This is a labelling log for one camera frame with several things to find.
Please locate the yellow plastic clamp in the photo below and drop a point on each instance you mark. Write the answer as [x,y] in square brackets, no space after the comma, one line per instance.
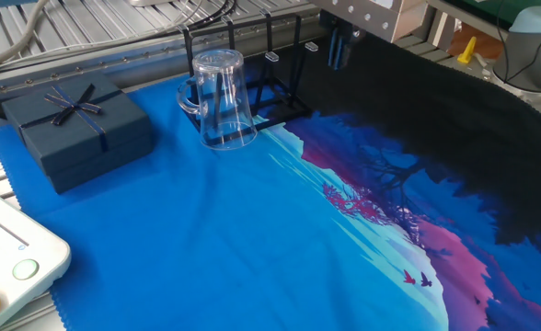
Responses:
[467,53]

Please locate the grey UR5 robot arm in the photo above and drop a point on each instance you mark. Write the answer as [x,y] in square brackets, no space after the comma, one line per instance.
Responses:
[528,50]

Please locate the dark green table mat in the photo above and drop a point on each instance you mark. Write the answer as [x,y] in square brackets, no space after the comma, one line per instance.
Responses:
[482,7]

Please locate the silver Schunk gripper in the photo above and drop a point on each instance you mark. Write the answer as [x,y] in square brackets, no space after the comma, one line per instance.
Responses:
[376,14]

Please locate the dark blue ribboned gift box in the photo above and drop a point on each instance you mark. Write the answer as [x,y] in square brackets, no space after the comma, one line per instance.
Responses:
[77,133]

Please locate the short aluminium profile post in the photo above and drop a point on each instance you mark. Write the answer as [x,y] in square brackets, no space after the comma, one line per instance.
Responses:
[440,32]

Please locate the blue landscape print cloth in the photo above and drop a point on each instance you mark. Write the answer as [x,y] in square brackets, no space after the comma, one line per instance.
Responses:
[160,230]

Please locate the white teach pendant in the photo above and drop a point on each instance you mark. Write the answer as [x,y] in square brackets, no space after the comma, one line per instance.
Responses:
[8,248]

